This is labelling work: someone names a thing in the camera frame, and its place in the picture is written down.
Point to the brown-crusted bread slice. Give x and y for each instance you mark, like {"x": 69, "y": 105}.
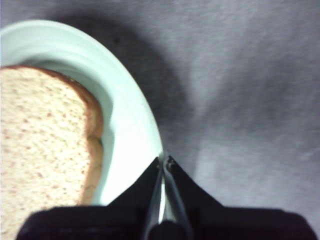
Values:
{"x": 42, "y": 137}

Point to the pale green round plate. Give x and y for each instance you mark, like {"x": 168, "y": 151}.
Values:
{"x": 130, "y": 112}

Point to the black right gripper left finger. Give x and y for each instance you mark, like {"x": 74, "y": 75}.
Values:
{"x": 100, "y": 222}

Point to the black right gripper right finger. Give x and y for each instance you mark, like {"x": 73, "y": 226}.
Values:
{"x": 237, "y": 225}

